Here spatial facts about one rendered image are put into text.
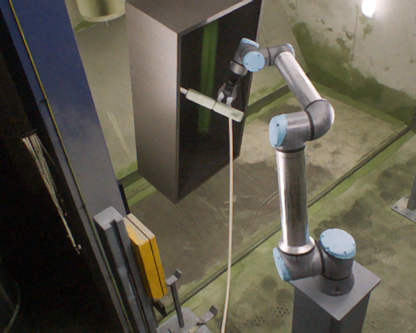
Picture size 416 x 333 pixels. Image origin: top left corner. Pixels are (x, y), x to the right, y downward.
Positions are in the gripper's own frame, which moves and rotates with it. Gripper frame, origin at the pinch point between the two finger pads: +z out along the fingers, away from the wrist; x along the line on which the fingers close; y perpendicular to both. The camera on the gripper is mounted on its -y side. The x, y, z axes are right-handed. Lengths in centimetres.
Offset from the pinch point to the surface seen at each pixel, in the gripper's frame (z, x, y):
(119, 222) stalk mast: -8, 6, -135
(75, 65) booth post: -26, 43, -96
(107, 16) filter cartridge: 1, 96, 76
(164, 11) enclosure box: -37, 40, -20
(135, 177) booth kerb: 109, 43, 83
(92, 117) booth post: -9, 35, -90
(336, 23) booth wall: -44, -54, 199
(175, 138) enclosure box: 22.5, 14.8, -8.6
